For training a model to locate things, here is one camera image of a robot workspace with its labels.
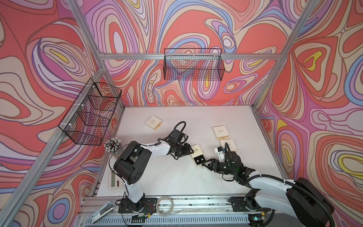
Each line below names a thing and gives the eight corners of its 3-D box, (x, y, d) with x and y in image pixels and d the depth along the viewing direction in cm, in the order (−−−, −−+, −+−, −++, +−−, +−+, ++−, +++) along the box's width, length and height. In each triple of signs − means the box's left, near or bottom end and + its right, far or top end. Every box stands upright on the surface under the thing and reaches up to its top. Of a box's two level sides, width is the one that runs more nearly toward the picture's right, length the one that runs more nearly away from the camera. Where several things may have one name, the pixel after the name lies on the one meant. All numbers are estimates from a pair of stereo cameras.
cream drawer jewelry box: (216, 139, 101) (217, 137, 99) (212, 128, 107) (212, 126, 105) (228, 137, 102) (229, 135, 100) (223, 126, 109) (224, 124, 106)
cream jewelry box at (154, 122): (145, 124, 110) (145, 122, 108) (153, 117, 115) (153, 114, 113) (156, 131, 106) (155, 129, 104) (164, 123, 111) (163, 120, 109)
